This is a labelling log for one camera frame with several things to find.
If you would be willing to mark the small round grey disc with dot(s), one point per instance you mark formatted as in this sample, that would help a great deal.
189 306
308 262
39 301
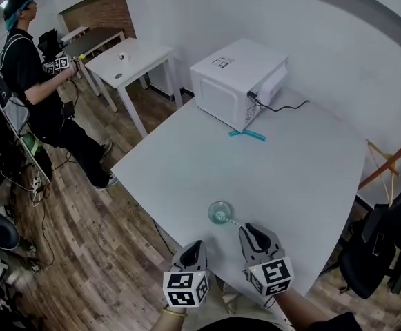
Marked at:
119 75

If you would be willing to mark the person's black sleeve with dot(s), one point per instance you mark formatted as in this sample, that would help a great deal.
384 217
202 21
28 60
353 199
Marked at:
290 324

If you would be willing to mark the brown wooden table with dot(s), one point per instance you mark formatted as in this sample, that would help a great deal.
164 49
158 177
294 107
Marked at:
96 40

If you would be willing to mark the person's beige trousers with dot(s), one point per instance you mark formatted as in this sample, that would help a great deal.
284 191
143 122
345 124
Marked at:
217 305

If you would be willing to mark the striped straw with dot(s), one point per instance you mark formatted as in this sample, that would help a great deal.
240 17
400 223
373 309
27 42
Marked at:
233 222

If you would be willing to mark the turquoise spiral coil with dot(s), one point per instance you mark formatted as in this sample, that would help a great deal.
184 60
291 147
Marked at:
252 134

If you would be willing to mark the small white cup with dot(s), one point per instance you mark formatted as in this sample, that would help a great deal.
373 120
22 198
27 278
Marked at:
123 56

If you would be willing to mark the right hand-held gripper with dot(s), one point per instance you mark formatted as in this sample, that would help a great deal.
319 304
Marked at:
272 274

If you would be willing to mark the orange wooden bow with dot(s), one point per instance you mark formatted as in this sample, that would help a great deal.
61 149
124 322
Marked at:
386 165

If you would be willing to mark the person's left forearm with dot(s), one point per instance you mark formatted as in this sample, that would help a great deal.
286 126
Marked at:
167 322

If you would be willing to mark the white microwave oven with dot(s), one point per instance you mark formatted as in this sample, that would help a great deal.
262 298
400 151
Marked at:
227 81

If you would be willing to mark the person's right forearm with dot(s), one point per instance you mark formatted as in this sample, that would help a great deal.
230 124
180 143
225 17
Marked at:
296 309

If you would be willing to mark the white side table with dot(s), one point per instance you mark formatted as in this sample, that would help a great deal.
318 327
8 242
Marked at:
134 64

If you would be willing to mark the clear glass cup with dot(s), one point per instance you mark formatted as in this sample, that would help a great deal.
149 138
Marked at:
219 212

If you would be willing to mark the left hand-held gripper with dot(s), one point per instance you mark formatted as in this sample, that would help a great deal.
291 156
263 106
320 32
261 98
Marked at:
183 288

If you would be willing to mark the black office chair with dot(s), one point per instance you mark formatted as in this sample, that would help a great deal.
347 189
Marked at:
372 253

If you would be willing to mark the white power strip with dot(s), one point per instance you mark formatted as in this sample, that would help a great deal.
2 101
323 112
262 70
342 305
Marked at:
37 185

